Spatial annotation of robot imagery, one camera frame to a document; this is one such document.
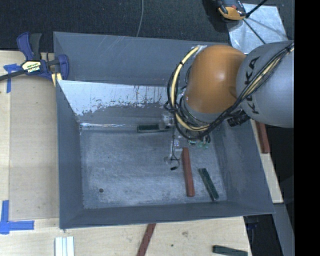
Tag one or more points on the black cylinder on white bracket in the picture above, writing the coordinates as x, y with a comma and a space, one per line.
238, 120

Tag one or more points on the red-brown flat block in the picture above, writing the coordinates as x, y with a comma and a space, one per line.
188, 172
147, 238

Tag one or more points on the pale wood board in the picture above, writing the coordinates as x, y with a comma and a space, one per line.
33, 150

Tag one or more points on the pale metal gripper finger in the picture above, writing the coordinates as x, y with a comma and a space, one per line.
168, 121
176, 150

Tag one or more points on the dark green flat block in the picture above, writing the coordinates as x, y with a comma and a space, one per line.
228, 250
148, 128
209, 185

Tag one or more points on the grey metal bin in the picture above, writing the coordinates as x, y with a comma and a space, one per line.
140, 170

